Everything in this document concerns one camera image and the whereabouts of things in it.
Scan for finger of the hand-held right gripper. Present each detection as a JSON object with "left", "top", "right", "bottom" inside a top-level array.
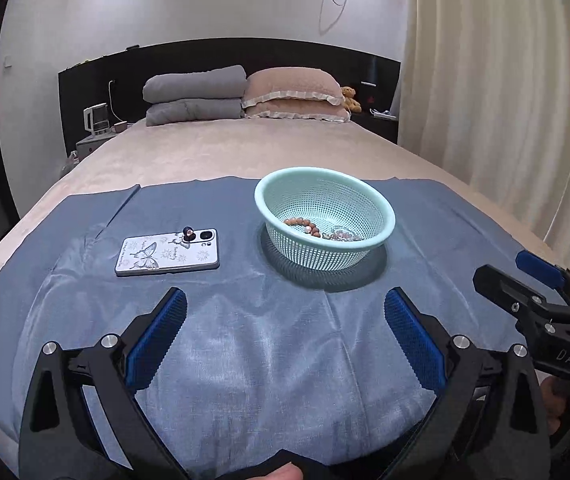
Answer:
[
  {"left": 515, "top": 251, "right": 570, "bottom": 313},
  {"left": 473, "top": 264, "right": 570, "bottom": 348}
]

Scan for brown teddy bear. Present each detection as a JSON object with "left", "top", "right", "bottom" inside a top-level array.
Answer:
[{"left": 340, "top": 86, "right": 362, "bottom": 113}]

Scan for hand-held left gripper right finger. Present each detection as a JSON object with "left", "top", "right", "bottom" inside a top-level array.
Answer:
[{"left": 385, "top": 287, "right": 552, "bottom": 480}]

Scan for cream curtain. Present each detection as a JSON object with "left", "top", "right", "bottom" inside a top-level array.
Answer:
[{"left": 397, "top": 0, "right": 570, "bottom": 271}]

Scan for orange bead bracelet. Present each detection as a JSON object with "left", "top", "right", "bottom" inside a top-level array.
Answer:
[{"left": 285, "top": 216, "right": 322, "bottom": 237}]

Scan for black nightstand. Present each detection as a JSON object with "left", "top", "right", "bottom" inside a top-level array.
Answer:
[{"left": 352, "top": 110, "right": 400, "bottom": 144}]

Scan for beige frilled pillow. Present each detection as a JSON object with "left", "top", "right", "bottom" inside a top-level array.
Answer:
[
  {"left": 241, "top": 66, "right": 344, "bottom": 109},
  {"left": 242, "top": 100, "right": 352, "bottom": 123}
]

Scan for white butterfly phone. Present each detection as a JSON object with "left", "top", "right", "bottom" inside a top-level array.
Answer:
[{"left": 115, "top": 226, "right": 221, "bottom": 277}]

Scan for black headboard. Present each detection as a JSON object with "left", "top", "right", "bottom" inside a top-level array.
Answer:
[{"left": 58, "top": 37, "right": 402, "bottom": 162}]

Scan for teal plastic mesh basket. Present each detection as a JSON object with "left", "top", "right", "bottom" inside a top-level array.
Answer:
[{"left": 254, "top": 167, "right": 397, "bottom": 267}]

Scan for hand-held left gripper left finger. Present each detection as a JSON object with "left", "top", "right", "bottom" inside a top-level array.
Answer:
[{"left": 18, "top": 287, "right": 189, "bottom": 480}]

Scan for grey pillows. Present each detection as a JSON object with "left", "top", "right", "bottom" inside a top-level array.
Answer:
[{"left": 143, "top": 65, "right": 247, "bottom": 103}]

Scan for blue cloth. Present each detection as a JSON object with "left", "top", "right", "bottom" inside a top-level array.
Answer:
[{"left": 0, "top": 176, "right": 566, "bottom": 476}]

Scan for white electric kettle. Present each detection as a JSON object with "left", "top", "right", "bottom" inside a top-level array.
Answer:
[{"left": 83, "top": 102, "right": 110, "bottom": 134}]

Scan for grey nightstand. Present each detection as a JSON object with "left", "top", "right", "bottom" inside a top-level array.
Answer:
[{"left": 75, "top": 130, "right": 117, "bottom": 162}]

